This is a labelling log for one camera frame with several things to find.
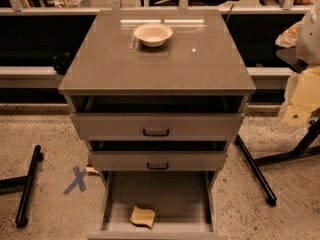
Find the yellow sponge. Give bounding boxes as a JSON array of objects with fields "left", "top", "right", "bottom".
[{"left": 130, "top": 206, "right": 156, "bottom": 229}]

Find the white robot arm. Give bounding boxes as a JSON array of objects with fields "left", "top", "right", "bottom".
[{"left": 275, "top": 3, "right": 320, "bottom": 128}]

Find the grey drawer cabinet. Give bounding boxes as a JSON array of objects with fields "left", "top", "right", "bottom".
[{"left": 58, "top": 9, "right": 257, "bottom": 184}]

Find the grey middle drawer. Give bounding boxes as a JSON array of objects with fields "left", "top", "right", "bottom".
[{"left": 88, "top": 141, "right": 226, "bottom": 171}]

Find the grey drawer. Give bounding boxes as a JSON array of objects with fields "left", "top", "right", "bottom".
[
  {"left": 71, "top": 96, "right": 244, "bottom": 141},
  {"left": 87, "top": 171, "right": 228, "bottom": 240},
  {"left": 88, "top": 141, "right": 226, "bottom": 171}
]

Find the grey top drawer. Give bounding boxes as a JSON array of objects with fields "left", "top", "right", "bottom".
[{"left": 71, "top": 96, "right": 244, "bottom": 141}]

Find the grey bottom drawer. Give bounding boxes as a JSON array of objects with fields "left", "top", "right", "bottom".
[{"left": 87, "top": 171, "right": 228, "bottom": 240}]

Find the white bowl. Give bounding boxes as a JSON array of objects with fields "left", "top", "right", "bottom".
[{"left": 134, "top": 23, "right": 173, "bottom": 47}]

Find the blue tape cross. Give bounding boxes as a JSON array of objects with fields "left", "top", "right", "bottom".
[{"left": 63, "top": 166, "right": 86, "bottom": 195}]

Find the black clamp knob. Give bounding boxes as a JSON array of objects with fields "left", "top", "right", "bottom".
[{"left": 52, "top": 53, "right": 70, "bottom": 75}]

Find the dark round side table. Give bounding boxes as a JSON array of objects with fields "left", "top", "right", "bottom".
[{"left": 276, "top": 47, "right": 308, "bottom": 73}]

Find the black stand leg right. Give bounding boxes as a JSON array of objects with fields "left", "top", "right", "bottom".
[{"left": 235, "top": 118, "right": 320, "bottom": 207}]

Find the black stand leg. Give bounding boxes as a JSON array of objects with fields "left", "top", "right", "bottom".
[
  {"left": 0, "top": 145, "right": 43, "bottom": 228},
  {"left": 235, "top": 118, "right": 320, "bottom": 207}
]

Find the black stand leg left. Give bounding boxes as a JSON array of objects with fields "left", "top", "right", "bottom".
[{"left": 0, "top": 145, "right": 43, "bottom": 228}]

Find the black top drawer handle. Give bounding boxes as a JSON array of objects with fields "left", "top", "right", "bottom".
[{"left": 143, "top": 128, "right": 170, "bottom": 137}]

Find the black drawer handle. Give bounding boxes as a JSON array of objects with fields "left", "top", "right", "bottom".
[
  {"left": 147, "top": 163, "right": 169, "bottom": 170},
  {"left": 143, "top": 128, "right": 170, "bottom": 137}
]

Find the black middle drawer handle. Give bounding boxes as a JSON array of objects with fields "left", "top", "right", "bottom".
[{"left": 147, "top": 163, "right": 169, "bottom": 170}]

